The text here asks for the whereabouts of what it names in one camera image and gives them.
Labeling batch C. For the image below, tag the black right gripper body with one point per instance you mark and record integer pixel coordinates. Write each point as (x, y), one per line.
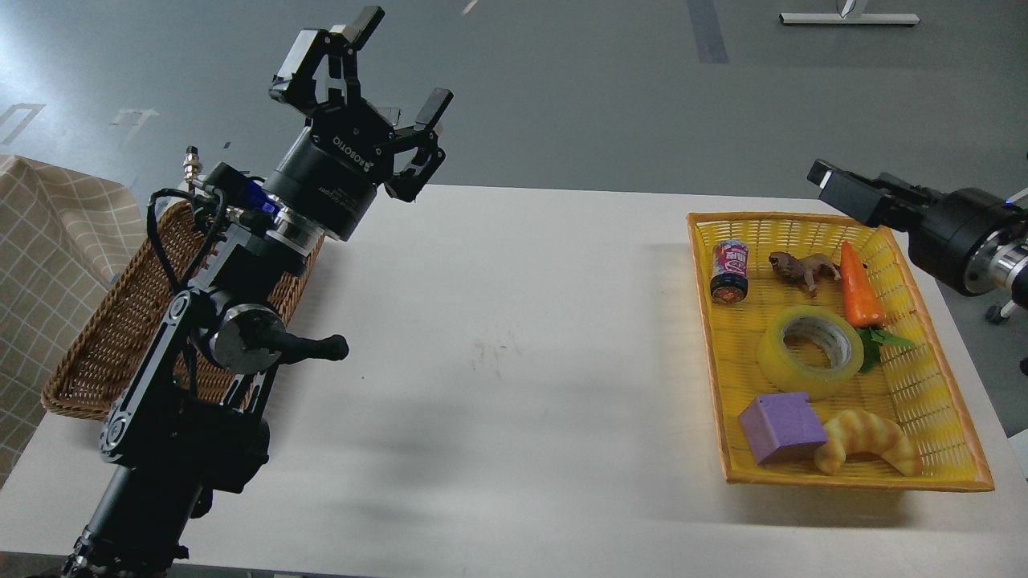
(971, 241)

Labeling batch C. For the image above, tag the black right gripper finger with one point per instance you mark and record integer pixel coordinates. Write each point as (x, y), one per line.
(866, 200)

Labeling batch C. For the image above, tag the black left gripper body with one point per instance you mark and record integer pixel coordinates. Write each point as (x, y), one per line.
(331, 173)

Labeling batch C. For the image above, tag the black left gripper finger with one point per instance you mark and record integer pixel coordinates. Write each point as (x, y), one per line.
(423, 140)
(318, 77)

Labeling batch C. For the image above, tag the yellow tape roll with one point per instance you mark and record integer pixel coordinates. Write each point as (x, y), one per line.
(809, 349)

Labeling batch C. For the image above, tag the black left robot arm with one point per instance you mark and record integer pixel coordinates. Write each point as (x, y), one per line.
(190, 421)

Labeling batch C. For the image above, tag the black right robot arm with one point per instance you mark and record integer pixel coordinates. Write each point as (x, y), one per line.
(968, 240)

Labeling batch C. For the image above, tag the brown toy animal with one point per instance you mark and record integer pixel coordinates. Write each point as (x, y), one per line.
(802, 272)

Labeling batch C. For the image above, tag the orange toy carrot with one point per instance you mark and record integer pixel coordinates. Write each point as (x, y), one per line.
(863, 310)

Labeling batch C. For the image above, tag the pink drink can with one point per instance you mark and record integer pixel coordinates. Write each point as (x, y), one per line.
(729, 281)

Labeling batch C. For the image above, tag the yellow plastic basket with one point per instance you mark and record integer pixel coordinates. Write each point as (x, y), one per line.
(761, 336)

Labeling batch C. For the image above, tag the white stand base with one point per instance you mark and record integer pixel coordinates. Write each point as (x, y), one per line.
(850, 13)

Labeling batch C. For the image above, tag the toy croissant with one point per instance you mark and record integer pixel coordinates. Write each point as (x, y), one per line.
(857, 431)

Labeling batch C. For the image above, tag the purple block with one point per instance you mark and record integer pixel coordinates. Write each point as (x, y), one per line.
(782, 427)

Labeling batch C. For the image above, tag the beige checkered cloth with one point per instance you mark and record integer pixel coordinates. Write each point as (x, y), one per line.
(65, 238)

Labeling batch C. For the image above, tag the brown wicker basket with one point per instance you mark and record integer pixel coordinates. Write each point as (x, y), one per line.
(101, 361)

